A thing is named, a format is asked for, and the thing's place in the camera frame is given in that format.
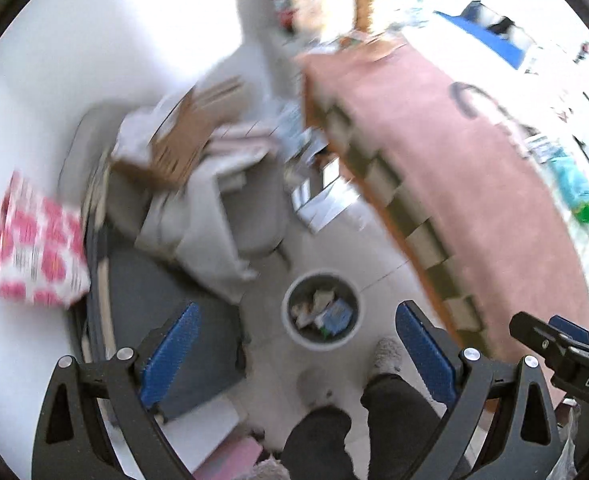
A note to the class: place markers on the cat print tablecloth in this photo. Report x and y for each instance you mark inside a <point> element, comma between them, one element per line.
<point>424,135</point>

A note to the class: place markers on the white boxes under table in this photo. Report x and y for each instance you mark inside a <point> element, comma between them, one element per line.
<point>319,190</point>

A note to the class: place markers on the blue folding mat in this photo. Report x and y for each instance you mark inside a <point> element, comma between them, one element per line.
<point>484,35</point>

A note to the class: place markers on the white cloth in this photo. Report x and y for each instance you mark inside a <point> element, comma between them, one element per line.
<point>194,225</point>

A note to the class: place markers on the grey round trash bin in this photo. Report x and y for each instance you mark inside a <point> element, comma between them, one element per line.
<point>294,332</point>

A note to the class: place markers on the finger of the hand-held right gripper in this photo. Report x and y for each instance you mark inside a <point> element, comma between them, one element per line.
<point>537,337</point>
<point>582,332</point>

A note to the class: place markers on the pink board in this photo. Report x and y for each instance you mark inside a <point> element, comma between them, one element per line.
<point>234,457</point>

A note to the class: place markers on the grey chair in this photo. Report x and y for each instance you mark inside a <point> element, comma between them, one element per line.
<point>262,210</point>

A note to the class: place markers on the pink white patterned packet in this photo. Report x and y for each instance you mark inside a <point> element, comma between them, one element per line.
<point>39,245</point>

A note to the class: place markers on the brown cardboard piece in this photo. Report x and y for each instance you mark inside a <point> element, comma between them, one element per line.
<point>184,140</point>

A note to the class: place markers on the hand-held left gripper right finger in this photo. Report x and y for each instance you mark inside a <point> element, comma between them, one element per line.
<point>424,355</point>

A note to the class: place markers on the grey fuzzy slipper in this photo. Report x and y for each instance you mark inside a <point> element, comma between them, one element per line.
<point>388,355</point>
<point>314,385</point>

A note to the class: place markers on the person's black trousers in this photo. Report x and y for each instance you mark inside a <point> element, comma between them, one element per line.
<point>319,440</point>

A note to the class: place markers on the blue star print packet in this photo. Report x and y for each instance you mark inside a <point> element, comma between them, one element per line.
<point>337,316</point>

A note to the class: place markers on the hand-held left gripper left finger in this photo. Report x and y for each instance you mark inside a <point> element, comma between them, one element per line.
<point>169,355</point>

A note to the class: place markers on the dark grey pad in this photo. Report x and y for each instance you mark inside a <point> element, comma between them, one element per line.
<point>134,300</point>

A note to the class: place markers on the teal green plastic bag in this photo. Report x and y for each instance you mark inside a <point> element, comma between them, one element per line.
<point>574,190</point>

